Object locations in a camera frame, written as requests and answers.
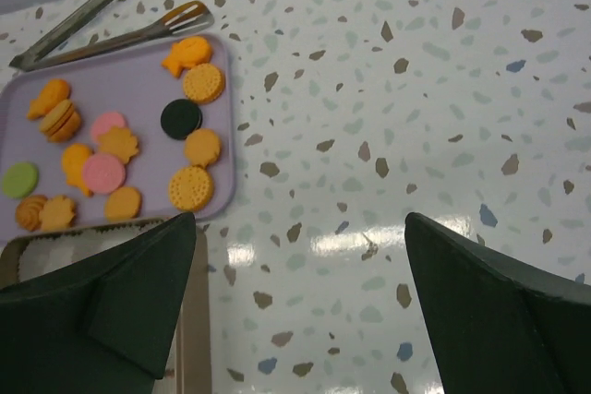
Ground pink round cookie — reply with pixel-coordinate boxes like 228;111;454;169
90;111;127;144
81;152;127;195

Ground yellow round dotted cookie lower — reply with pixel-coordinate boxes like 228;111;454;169
168;166;214;212

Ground silver metal tongs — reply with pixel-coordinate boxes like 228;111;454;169
8;0;216;73

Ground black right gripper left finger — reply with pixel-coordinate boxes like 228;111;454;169
0;211;199;394

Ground orange round cookie lower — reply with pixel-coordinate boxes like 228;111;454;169
103;186;142;221

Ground orange swirl cookie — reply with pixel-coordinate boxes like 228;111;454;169
15;195;48;232

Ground orange fish cookie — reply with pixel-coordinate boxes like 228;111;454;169
161;36;213;78
27;78;70;121
61;143;94;197

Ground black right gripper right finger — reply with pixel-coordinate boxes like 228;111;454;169
404;212;590;393

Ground orange maple leaf cookie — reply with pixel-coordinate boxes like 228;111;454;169
39;196;77;232
98;126;139;165

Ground yellow round dotted cookie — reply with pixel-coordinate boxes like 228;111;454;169
168;166;214;212
183;63;225;104

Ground pink round cookie lower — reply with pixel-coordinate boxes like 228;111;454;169
81;152;127;195

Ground orange flower cookie right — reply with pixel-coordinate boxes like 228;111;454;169
184;128;222;168

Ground yellow round dotted cookie upper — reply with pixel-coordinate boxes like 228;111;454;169
183;63;225;104

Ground gold cookie tin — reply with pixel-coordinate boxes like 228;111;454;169
0;216;212;394

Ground lilac plastic tray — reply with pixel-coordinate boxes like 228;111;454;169
0;32;237;243

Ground pink round cookie upper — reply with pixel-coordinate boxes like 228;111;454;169
90;111;127;144

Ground green round cookie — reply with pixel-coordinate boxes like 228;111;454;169
1;161;39;198

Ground yellow sandwich cookie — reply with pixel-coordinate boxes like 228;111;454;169
39;100;82;143

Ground black sandwich cookie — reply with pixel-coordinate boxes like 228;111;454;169
160;99;203;140

